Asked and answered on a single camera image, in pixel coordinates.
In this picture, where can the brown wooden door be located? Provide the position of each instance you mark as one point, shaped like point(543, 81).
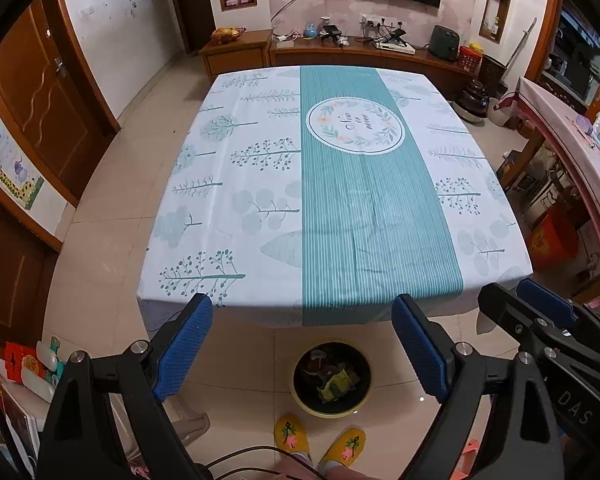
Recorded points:
point(5, 270)
point(40, 95)

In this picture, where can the green snack packet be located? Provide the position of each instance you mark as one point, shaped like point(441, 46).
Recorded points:
point(337, 384)

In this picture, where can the person's leg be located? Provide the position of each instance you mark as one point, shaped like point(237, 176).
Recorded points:
point(340, 474)

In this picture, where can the wooden stick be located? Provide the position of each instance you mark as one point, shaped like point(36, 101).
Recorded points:
point(519, 47)

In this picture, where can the table with blue-white cloth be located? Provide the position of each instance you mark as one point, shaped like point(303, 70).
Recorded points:
point(260, 175)

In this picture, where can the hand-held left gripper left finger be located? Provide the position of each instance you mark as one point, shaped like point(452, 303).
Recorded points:
point(187, 345)

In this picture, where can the white bucket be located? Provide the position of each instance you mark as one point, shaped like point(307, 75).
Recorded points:
point(500, 110)

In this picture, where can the dark wooden door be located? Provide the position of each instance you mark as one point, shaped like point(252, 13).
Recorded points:
point(192, 5)

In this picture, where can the black device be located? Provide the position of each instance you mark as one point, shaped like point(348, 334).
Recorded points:
point(331, 34)

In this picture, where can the wooden television cabinet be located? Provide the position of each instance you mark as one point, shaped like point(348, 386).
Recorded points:
point(370, 57)

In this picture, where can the wall poster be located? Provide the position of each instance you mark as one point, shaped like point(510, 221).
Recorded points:
point(10, 160)

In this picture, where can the cardboard box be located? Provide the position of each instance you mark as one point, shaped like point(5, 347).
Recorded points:
point(510, 165)

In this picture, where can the fruit bowl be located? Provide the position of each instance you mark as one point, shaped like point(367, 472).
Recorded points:
point(227, 34)

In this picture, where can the wooden framed wall niche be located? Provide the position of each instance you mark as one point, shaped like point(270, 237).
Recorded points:
point(495, 7)

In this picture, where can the white case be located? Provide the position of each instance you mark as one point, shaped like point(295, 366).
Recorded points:
point(37, 377)

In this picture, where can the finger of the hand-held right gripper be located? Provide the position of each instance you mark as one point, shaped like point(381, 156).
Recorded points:
point(545, 297)
point(510, 310)

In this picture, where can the dark woven basket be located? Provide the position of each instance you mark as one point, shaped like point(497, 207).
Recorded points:
point(492, 70)

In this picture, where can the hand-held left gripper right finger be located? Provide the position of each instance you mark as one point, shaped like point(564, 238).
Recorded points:
point(422, 350)

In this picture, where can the wall power sockets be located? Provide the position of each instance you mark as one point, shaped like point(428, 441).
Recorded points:
point(380, 22)

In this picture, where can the dark green appliance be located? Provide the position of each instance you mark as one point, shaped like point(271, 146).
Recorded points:
point(445, 42)

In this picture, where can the red basket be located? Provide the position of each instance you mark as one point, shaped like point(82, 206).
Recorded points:
point(470, 57)

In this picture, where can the wooden table with pink cloth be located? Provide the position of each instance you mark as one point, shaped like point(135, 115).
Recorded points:
point(565, 125)

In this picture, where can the white plastic stool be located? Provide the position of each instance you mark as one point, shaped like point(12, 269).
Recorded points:
point(192, 422)

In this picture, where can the red paper packet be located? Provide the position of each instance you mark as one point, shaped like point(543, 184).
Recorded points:
point(17, 360)

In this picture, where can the orange red bag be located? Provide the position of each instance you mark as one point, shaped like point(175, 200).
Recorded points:
point(550, 240)

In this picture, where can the small wooden cabinet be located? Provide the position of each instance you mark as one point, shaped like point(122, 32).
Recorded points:
point(235, 52)

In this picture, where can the black bin with yellow rim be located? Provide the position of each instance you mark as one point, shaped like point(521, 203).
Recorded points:
point(330, 355)

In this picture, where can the white set-top box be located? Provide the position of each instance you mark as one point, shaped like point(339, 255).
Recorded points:
point(395, 47)

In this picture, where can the yellow slipper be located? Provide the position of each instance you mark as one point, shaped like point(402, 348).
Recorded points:
point(341, 447)
point(291, 432)

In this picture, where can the dark ceramic jar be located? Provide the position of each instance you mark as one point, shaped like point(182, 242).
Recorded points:
point(472, 102)

